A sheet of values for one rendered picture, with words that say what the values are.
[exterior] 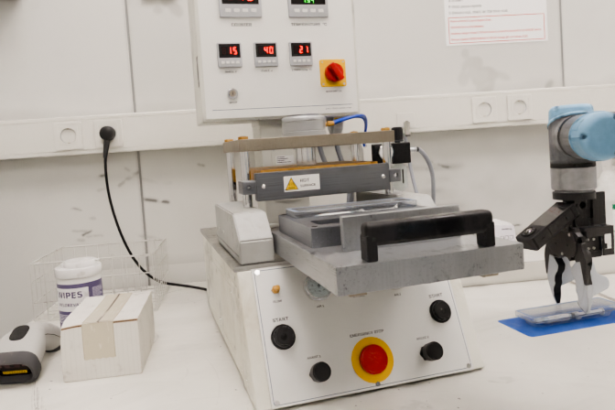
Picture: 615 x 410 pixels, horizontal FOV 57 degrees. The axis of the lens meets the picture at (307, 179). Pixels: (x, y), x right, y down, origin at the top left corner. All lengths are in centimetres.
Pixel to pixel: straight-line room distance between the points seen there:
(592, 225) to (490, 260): 50
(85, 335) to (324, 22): 73
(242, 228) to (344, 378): 25
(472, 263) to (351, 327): 25
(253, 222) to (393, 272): 30
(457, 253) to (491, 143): 109
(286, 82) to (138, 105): 55
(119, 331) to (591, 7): 151
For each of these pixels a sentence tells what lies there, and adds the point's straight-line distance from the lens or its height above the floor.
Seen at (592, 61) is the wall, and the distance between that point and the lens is 185.
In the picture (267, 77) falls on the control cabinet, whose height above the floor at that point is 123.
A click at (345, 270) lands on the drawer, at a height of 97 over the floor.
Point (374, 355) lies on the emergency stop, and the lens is 83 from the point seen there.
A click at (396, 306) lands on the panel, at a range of 86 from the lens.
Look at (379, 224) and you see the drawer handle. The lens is 58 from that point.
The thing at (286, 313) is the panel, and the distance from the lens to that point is 81.
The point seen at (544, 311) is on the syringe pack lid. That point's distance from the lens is 112.
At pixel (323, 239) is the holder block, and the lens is 68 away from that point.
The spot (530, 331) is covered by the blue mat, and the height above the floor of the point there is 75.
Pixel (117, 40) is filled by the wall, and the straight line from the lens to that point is 162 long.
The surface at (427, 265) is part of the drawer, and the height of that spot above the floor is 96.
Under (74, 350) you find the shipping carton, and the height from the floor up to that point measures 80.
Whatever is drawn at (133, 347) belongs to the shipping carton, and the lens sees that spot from 98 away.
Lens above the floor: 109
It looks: 3 degrees down
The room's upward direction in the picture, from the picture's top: 4 degrees counter-clockwise
